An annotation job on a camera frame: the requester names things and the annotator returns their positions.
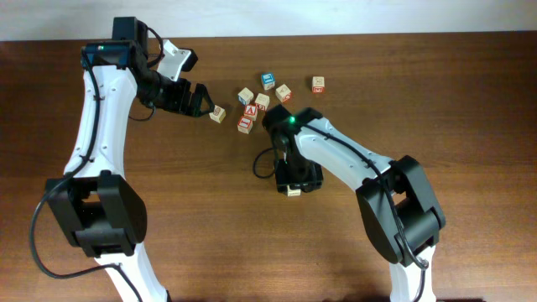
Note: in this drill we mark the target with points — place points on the wooden block red letter I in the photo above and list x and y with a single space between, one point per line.
245 124

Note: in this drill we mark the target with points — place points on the wooden block red letter A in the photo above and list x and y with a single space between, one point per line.
251 112

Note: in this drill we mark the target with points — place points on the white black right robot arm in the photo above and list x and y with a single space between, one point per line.
400 212

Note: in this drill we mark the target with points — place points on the wooden block red letter U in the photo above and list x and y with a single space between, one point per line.
262 102

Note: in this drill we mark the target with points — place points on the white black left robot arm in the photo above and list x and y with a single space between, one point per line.
95 207

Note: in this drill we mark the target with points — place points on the wooden block pineapple yellow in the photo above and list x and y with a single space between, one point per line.
218 114

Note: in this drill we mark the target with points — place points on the wooden block blue top far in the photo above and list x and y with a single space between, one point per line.
268 81

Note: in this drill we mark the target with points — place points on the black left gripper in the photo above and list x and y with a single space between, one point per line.
178 102

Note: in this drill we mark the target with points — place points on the wooden block red C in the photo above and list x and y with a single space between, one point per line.
318 84

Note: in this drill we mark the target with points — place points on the wooden block blue number five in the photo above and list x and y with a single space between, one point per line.
245 96

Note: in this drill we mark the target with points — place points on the wooden block green letter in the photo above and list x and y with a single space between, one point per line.
293 192

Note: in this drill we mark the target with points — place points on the wooden block red apple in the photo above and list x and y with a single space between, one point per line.
283 93

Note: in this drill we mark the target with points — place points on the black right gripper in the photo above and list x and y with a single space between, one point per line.
299 183

